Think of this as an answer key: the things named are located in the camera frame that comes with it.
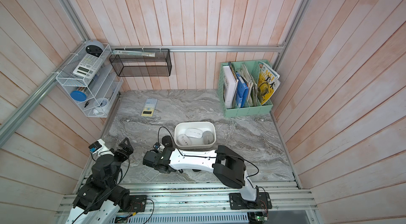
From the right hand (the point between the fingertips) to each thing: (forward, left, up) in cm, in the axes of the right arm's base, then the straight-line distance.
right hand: (174, 158), depth 82 cm
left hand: (+1, +23, +13) cm, 26 cm away
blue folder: (+38, -39, +13) cm, 56 cm away
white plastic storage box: (+11, -11, -6) cm, 17 cm away
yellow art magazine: (+47, -57, +12) cm, 75 cm away
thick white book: (+37, -31, +19) cm, 52 cm away
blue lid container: (+20, +46, +27) cm, 57 cm away
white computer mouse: (+18, -9, -4) cm, 20 cm away
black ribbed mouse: (+12, +7, -4) cm, 15 cm away
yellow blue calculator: (+38, +24, -4) cm, 45 cm away
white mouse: (+13, -3, -3) cm, 14 cm away
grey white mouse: (+14, -18, -3) cm, 23 cm away
